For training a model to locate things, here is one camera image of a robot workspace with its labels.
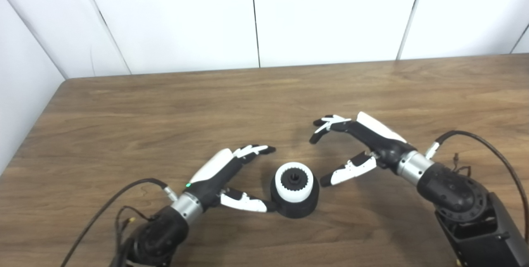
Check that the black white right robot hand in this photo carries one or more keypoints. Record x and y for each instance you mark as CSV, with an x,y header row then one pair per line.
x,y
384,143

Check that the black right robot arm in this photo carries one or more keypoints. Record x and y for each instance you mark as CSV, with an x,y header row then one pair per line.
x,y
458,196

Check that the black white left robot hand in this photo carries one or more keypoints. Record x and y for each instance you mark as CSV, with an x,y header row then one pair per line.
x,y
215,168

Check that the round black part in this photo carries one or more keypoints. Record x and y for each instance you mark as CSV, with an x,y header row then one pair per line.
x,y
295,210

